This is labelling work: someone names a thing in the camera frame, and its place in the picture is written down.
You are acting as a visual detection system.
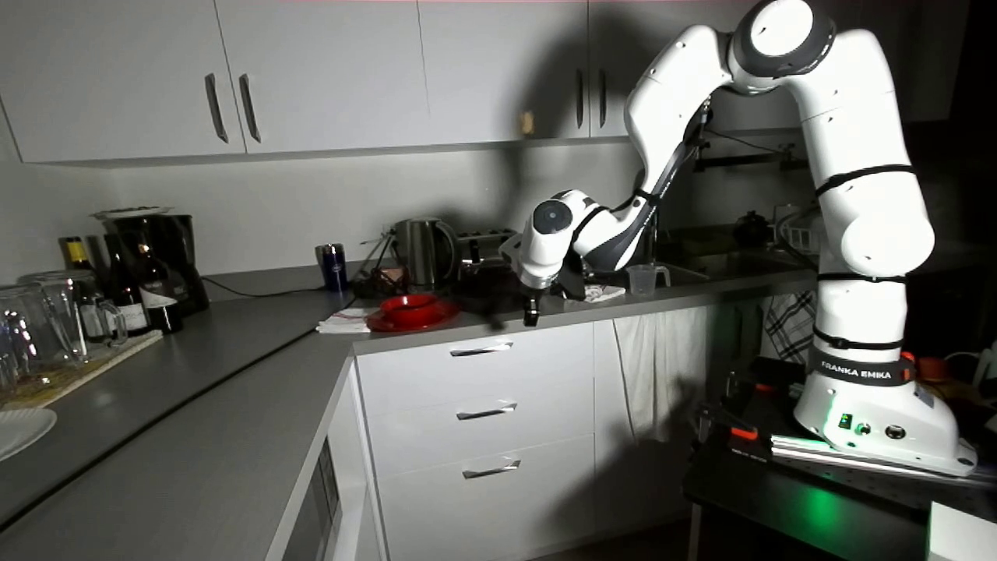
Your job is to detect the white upper kitchen cabinet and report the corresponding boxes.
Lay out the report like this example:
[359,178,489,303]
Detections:
[0,0,752,170]

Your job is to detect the black robot table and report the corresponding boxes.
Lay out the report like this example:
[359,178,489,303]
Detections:
[683,355,997,561]

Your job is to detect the white napkin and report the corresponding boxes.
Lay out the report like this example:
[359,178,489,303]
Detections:
[313,305,374,339]

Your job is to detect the white deep drawer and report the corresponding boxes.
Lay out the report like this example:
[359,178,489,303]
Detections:
[369,444,612,561]

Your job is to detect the white patterned cloth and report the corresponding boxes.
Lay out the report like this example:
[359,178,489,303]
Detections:
[581,281,631,305]

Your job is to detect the white shallow drawer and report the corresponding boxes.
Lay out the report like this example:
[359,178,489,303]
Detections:
[363,383,602,463]

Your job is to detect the clear drinking glass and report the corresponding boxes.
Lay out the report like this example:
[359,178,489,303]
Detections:
[0,285,45,392]
[20,270,94,369]

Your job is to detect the checkered dish towel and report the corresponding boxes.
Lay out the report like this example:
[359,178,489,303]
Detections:
[762,285,823,369]

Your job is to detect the dark wine bottle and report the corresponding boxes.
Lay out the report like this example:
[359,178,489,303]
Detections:
[100,232,155,336]

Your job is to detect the white dish rack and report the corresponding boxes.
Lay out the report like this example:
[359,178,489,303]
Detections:
[773,199,831,258]

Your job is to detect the steel electric kettle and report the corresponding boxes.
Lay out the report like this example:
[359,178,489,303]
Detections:
[387,214,462,295]

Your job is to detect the white plate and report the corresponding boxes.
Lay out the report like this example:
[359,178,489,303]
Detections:
[0,404,60,468]

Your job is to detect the black coffee maker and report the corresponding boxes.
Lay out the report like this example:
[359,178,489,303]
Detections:
[91,204,211,321]

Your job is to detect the chrome four-slot toaster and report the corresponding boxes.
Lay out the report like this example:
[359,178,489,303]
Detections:
[454,228,523,273]

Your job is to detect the yellow-capped dark bottle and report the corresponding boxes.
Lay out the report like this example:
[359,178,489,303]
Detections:
[57,233,113,346]

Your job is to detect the black power cord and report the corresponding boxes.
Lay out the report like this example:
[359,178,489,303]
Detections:
[201,270,363,305]

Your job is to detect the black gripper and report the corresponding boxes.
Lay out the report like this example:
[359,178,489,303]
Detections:
[504,266,591,332]

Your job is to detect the red bowl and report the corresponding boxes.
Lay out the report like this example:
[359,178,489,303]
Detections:
[366,289,462,336]

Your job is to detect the white box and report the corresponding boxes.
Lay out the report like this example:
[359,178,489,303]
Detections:
[926,500,997,561]

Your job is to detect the white drawer holding red tray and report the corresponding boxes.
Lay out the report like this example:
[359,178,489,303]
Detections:
[357,321,598,403]

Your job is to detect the grey cabinet door handle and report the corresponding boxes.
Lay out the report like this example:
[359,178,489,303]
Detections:
[204,71,235,148]
[591,65,612,133]
[571,65,590,133]
[236,71,266,148]

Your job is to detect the grey cup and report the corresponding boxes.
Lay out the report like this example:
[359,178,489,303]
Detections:
[624,262,676,295]

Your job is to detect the dark frying pan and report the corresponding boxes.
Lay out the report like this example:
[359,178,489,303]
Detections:
[453,266,526,316]

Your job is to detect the black red-lit controller box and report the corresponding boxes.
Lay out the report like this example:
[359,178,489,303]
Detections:
[724,355,811,456]

